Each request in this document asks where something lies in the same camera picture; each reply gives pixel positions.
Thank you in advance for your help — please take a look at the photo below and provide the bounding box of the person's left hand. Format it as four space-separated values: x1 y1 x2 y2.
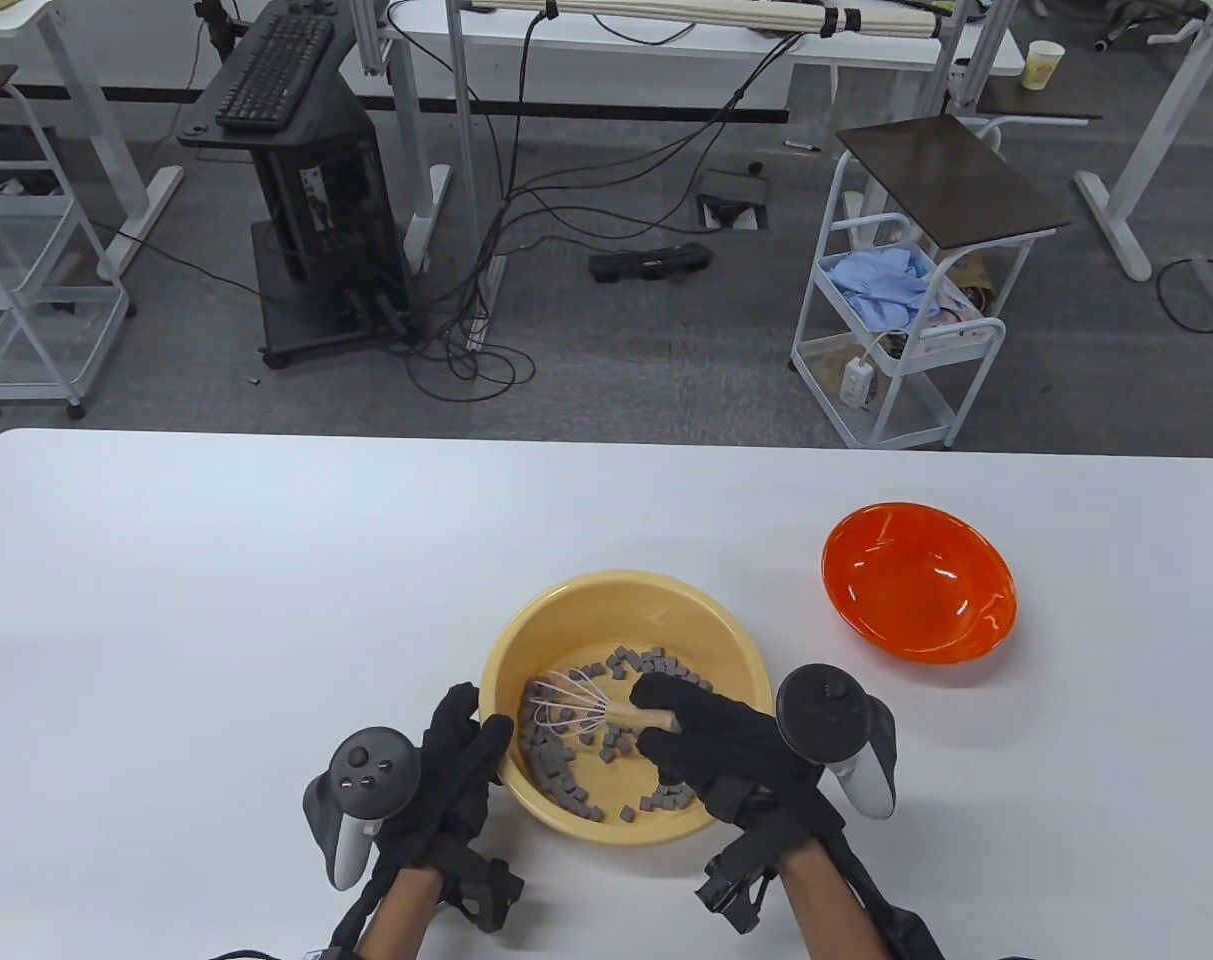
378 683 517 873

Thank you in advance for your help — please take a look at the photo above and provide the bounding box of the person's right hand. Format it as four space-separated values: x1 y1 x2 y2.
630 672 847 851

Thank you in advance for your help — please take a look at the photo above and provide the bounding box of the pile of grey toy blocks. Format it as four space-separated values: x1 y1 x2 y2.
518 645 715 823

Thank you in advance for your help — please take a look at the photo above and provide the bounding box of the pink whisk wooden handle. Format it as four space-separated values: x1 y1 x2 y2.
524 668 682 746

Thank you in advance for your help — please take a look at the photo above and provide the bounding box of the yellow plastic basin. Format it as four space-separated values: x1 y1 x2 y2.
479 570 775 848

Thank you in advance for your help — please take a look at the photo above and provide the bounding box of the orange plastic bowl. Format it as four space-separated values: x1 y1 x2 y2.
821 503 1019 661

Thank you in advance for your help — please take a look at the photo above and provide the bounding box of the person's left forearm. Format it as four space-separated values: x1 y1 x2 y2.
356 865 445 960

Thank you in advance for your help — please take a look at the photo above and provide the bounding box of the black left hand controller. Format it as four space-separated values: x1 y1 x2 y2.
302 725 422 891

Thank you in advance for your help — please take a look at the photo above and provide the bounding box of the black hand controller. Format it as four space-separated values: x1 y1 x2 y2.
302 725 422 891
774 664 899 821

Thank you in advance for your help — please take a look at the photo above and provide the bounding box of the black right hand controller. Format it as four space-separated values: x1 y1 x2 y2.
774 664 899 821

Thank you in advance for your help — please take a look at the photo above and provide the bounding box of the blue cloth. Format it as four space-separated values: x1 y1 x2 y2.
828 247 935 331

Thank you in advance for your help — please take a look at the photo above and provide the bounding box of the black power strip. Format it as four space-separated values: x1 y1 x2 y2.
588 241 715 283

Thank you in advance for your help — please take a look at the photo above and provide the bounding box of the floor socket box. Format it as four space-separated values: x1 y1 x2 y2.
695 168 773 233

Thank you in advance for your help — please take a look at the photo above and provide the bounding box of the black computer cart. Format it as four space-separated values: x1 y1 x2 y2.
178 0 414 369

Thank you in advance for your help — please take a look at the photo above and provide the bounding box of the white desk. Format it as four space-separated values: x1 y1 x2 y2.
1074 0 1213 283
351 0 1027 351
0 0 185 281

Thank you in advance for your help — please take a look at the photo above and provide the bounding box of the black keyboard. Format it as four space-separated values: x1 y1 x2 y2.
215 13 336 133

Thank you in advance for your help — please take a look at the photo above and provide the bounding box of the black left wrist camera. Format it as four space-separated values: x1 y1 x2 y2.
436 840 525 933

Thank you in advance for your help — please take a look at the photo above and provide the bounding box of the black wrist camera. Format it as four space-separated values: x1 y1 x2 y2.
436 840 525 933
696 840 775 936

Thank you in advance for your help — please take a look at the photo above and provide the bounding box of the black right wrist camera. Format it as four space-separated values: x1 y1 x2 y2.
696 840 775 936

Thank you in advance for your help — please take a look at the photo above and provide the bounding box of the black forearm strap pack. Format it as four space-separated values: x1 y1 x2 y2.
856 880 947 960

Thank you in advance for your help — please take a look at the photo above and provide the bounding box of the white wire utility cart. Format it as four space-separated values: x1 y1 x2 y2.
790 150 1007 450
0 160 132 421

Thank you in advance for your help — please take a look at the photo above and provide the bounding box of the tangle of black cables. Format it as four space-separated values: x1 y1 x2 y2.
96 0 827 401

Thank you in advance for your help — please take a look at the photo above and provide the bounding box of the black cable loop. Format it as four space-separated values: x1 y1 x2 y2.
1155 257 1213 334

